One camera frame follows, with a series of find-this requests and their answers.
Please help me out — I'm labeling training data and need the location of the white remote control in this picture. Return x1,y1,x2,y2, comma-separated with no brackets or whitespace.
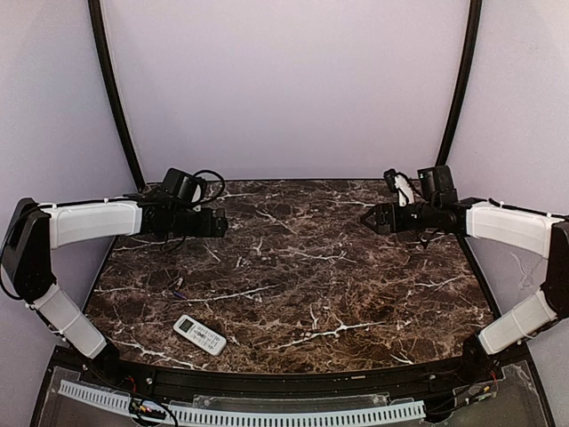
173,315,227,357

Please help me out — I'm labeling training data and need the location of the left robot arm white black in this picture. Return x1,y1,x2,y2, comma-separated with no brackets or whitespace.
1,195,228,363

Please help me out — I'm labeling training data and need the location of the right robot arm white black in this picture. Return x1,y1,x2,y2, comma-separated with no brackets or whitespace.
360,198,568,357

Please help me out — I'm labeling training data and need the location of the purple AAA battery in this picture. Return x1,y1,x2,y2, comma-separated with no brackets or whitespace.
173,291,188,300

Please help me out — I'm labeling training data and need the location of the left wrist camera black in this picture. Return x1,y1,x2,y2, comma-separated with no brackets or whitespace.
161,168,206,202

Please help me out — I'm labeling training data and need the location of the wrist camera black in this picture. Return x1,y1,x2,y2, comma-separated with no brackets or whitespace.
161,168,206,202
418,165,458,205

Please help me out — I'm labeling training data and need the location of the left camera black cable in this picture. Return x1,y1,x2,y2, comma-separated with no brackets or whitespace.
159,168,227,254

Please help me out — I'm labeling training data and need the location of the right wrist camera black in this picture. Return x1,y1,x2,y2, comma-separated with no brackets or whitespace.
418,165,458,205

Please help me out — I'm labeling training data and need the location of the right black frame post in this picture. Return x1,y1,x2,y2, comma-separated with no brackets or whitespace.
435,0,484,166

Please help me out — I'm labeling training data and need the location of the black frame post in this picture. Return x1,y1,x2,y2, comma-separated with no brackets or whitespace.
87,0,146,189
435,0,484,166

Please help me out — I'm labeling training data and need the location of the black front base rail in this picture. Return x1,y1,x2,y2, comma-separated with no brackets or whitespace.
80,358,495,400

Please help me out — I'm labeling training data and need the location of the white slotted cable duct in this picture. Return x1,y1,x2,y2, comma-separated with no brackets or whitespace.
58,380,426,426

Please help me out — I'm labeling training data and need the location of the left black frame post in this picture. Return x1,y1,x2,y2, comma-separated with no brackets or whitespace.
87,0,146,189

